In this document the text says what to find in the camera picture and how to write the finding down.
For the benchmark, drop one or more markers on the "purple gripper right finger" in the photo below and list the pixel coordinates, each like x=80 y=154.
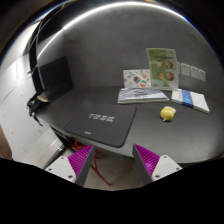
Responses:
x=152 y=166

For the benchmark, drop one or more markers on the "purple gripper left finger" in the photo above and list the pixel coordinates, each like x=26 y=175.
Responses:
x=74 y=168

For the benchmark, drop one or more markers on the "yellow computer mouse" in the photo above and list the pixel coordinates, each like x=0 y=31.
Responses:
x=167 y=113

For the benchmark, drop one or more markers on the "black mouse pad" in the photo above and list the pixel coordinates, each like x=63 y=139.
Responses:
x=104 y=123

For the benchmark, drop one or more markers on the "stack of magazines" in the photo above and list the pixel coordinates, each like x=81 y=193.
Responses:
x=140 y=95

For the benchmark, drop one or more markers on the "black bag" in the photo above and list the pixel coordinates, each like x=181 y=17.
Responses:
x=36 y=103

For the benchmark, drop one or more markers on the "white blue box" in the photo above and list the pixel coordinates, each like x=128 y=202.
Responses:
x=190 y=99

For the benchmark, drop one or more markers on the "white illustrated card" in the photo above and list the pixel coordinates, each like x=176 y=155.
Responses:
x=138 y=78

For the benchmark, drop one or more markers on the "black monitor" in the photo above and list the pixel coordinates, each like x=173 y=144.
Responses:
x=56 y=78

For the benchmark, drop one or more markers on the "green standing poster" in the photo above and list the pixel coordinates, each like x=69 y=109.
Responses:
x=163 y=68

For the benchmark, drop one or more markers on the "white wall socket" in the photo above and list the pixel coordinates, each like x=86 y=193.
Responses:
x=185 y=69
x=194 y=72
x=202 y=75

